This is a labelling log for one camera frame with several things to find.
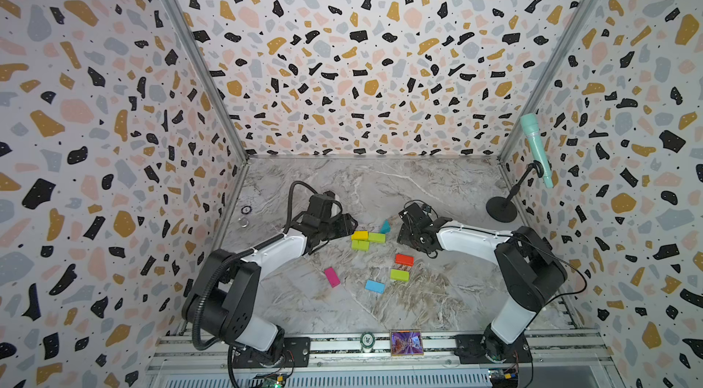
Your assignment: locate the magenta rectangular block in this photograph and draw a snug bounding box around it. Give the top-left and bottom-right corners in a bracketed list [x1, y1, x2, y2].
[323, 267, 341, 288]

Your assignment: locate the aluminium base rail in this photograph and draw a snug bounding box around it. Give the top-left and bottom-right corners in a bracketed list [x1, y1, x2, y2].
[144, 329, 619, 388]

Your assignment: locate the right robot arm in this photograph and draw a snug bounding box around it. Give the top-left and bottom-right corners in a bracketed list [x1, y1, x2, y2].
[397, 200, 571, 364]

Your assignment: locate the colourful picture card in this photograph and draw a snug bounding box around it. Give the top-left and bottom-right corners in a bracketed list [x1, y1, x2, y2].
[389, 330, 424, 357]

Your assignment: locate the mint green microphone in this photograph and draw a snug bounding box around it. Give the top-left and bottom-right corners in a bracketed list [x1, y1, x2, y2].
[520, 113, 554, 188]

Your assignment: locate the yellow rectangular block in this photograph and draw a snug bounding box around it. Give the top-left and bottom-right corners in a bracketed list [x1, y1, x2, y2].
[351, 232, 369, 241]

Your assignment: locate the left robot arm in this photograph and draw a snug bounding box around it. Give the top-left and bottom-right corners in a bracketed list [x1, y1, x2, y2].
[181, 181, 358, 366]

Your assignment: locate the lime green block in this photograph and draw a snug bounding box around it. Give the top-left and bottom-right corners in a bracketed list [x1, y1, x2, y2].
[390, 269, 410, 283]
[367, 232, 386, 243]
[351, 240, 371, 252]

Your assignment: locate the black microphone stand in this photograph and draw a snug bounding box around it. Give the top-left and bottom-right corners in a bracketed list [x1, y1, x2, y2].
[486, 161, 545, 223]

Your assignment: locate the teal triangular block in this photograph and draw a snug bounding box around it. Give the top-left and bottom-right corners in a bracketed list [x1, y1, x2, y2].
[380, 221, 391, 234]

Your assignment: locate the round green white badge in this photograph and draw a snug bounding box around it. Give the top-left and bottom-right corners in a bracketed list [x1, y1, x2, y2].
[360, 332, 375, 350]

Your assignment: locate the light blue rectangular block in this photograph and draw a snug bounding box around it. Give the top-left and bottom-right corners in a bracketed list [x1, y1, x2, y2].
[364, 280, 386, 295]

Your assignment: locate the red rectangular block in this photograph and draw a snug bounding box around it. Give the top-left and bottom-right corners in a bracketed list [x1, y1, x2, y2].
[395, 254, 415, 267]

